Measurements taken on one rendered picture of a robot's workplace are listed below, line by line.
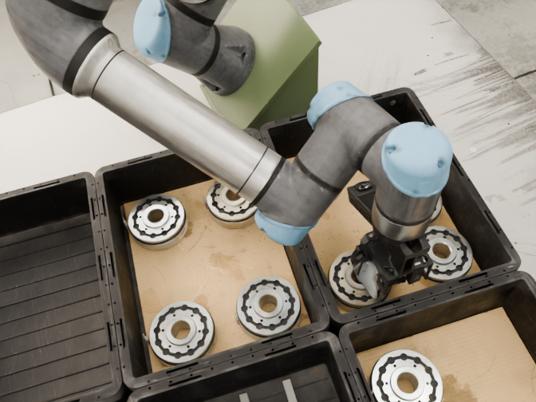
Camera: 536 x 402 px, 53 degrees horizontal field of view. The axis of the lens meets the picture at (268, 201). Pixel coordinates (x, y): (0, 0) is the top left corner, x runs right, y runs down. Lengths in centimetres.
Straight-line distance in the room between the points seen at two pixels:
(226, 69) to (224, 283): 46
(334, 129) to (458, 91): 77
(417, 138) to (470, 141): 70
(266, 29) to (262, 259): 50
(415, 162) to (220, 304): 45
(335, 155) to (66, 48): 34
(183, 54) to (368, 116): 54
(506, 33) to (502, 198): 162
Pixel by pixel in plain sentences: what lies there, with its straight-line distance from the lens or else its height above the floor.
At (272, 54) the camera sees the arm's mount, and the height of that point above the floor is 91.
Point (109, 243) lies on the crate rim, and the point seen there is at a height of 93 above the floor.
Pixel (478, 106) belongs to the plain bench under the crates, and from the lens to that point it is 138.
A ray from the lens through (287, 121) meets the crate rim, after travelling 98.
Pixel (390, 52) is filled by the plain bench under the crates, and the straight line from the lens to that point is 148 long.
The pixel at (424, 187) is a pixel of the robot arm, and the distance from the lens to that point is 61.
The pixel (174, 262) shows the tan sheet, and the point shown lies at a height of 83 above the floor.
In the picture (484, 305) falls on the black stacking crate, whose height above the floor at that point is 86.
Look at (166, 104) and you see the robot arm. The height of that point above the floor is 119.
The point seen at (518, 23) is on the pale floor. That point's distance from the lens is 283.
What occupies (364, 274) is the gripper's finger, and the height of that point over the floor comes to 89.
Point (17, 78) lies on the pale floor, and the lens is 277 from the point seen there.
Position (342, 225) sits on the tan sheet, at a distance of 97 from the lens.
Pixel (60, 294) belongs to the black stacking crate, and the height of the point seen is 83.
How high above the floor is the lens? 166
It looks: 56 degrees down
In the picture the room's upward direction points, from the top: 6 degrees counter-clockwise
